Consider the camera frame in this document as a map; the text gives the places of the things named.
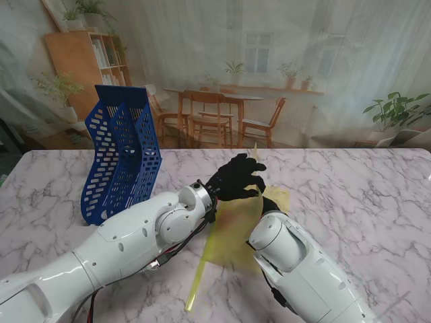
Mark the printed room scene backdrop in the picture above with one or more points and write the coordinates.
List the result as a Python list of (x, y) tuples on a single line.
[(202, 40)]

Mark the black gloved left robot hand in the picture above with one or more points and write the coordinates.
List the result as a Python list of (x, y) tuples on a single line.
[(235, 181)]

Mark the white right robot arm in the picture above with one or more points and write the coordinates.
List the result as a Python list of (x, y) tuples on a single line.
[(303, 276)]

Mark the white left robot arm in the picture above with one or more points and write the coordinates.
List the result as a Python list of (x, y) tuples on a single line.
[(118, 245)]

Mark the blue perforated file rack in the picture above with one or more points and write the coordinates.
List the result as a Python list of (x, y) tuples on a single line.
[(114, 168)]

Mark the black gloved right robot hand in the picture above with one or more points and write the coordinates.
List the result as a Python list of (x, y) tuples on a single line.
[(269, 205)]

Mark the yellow-green translucent file folder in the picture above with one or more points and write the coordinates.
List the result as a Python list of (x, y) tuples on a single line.
[(232, 242)]

